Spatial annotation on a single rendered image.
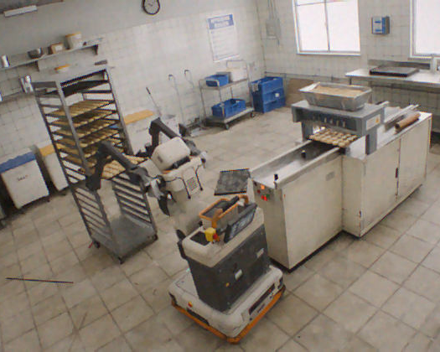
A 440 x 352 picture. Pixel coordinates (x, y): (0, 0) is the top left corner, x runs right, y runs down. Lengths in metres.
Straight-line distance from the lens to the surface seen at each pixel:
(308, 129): 3.24
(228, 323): 2.32
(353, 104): 2.72
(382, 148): 3.02
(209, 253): 2.00
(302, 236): 2.81
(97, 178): 2.66
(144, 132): 5.63
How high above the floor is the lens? 2.04
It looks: 26 degrees down
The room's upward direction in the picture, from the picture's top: 11 degrees counter-clockwise
